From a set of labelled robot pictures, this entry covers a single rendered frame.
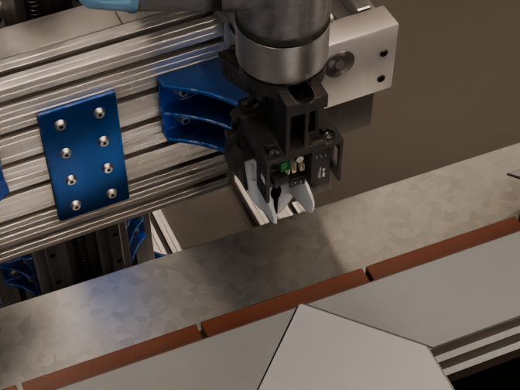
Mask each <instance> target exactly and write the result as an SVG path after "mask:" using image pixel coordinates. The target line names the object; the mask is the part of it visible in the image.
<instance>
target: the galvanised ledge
mask: <svg viewBox="0 0 520 390"><path fill-rule="evenodd" d="M517 169H520V142H519V143H516V144H514V145H510V146H507V147H504V148H501V149H497V150H494V151H492V152H488V153H485V154H482V155H479V156H475V157H473V158H470V159H465V160H463V161H460V162H456V163H454V164H451V165H448V166H444V167H441V168H439V169H435V170H432V171H429V172H426V173H422V174H419V175H417V176H413V177H409V178H407V179H404V180H400V181H398V182H395V183H390V184H388V185H385V186H381V187H379V188H376V189H373V190H369V191H366V192H363V193H359V194H357V195H353V196H351V197H347V198H344V199H342V200H338V201H334V202H332V203H329V204H325V205H323V206H320V207H315V208H314V210H313V212H312V213H309V212H307V211H303V212H301V213H298V214H294V215H291V216H288V217H284V218H282V219H278V220H277V224H273V223H272V222H269V223H267V224H262V225H259V226H257V227H253V228H250V229H248V230H245V231H240V232H238V233H235V234H231V235H228V236H226V237H222V238H218V239H216V240H213V241H209V242H206V243H203V244H201V245H197V246H194V247H192V248H187V249H184V250H182V251H178V252H175V253H172V254H170V255H165V256H163V257H160V258H156V259H153V260H151V261H147V262H143V263H141V264H138V265H134V266H131V267H128V268H126V269H122V270H119V271H117V272H112V273H109V274H107V275H103V276H100V277H97V278H95V279H90V280H87V281H85V282H81V283H78V284H75V285H72V286H68V287H66V288H63V289H59V290H56V291H53V292H49V293H47V294H44V295H41V296H37V297H34V298H32V299H28V300H25V301H22V302H19V303H15V304H12V305H10V306H6V307H3V308H0V390H2V389H4V388H8V387H10V386H13V385H16V386H17V389H18V390H23V387H22V382H24V381H28V380H31V379H34V378H38V377H40V376H43V375H47V374H49V373H52V372H55V371H59V370H61V369H64V368H68V367H70V366H72V365H75V364H79V363H81V362H84V361H88V360H90V359H93V358H97V357H100V356H102V355H105V354H109V353H111V352H114V351H118V350H121V349H123V348H126V347H129V346H132V345H134V344H138V343H141V342H143V341H146V340H150V339H152V338H155V337H159V336H162V335H164V334H168V333H171V332H173V331H176V330H180V329H183V328H185V327H188V326H191V325H194V324H196V325H197V328H198V330H199V331H200V330H201V325H200V322H203V321H205V320H209V319H212V318H215V317H217V316H221V315H224V314H226V313H230V312H233V311H235V310H239V309H242V308H245V307H247V306H250V305H253V304H256V303H260V302H262V301H265V300H267V299H271V298H274V297H277V296H281V295H283V294H286V293H290V292H292V291H295V290H297V289H301V288H304V287H307V286H310V285H312V284H315V283H318V282H322V281H324V280H327V279H331V278H333V277H336V276H339V275H343V274H345V273H348V272H352V271H354V270H357V269H363V271H364V273H365V270H366V266H368V265H372V264H375V263H377V262H381V261H384V260H386V259H389V258H393V257H395V256H398V255H402V254H405V253H407V252H410V251H414V250H416V249H419V248H423V247H426V246H427V245H431V244H434V243H437V242H439V241H443V240H446V239H448V238H452V237H455V236H457V235H460V234H464V233H467V232H469V231H473V230H476V229H478V228H482V227H485V226H487V225H489V224H493V223H496V222H499V221H503V220H505V219H508V218H510V217H514V216H516V218H517V219H518V216H519V214H520V179H516V178H514V177H512V176H507V173H510V172H512V171H515V170H517Z"/></svg>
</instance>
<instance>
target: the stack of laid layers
mask: <svg viewBox="0 0 520 390"><path fill-rule="evenodd" d="M428 348H429V349H430V351H431V352H432V354H433V356H434V358H435V359H436V361H437V363H438V364H439V366H440V367H441V369H442V371H443V373H444V374H445V375H446V377H447V379H448V381H449V382H450V384H451V382H452V381H456V380H458V379H461V378H464V377H467V376H469V375H472V374H475V373H478V372H479V371H483V370H485V369H488V368H491V367H494V366H496V365H498V364H502V363H504V362H506V361H510V360H512V359H515V358H518V357H520V317H518V318H515V319H513V320H509V321H507V322H504V323H501V324H498V325H496V326H494V327H490V328H487V329H486V330H482V331H479V332H477V333H475V334H471V335H469V336H466V337H462V338H460V339H458V340H454V341H452V342H449V343H447V344H444V345H441V346H438V347H435V348H431V347H428ZM452 387H453V386H452ZM453 389H454V388H453ZM454 390H455V389H454Z"/></svg>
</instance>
